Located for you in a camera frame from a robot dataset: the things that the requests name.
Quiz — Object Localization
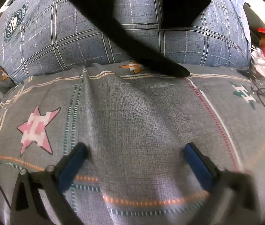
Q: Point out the black cable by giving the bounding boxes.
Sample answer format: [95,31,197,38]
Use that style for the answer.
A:
[237,69,265,122]

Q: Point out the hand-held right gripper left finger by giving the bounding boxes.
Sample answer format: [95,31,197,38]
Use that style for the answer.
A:
[10,142,88,225]

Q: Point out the blue plaid pillow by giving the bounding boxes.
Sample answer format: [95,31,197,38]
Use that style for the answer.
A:
[0,0,251,85]

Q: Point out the grey printed bed sheet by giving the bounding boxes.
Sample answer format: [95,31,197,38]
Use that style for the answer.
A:
[0,62,265,225]

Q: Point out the black pants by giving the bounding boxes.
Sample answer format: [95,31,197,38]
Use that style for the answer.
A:
[49,0,217,78]

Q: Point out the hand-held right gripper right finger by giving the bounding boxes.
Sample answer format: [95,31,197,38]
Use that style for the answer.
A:
[184,142,261,225]

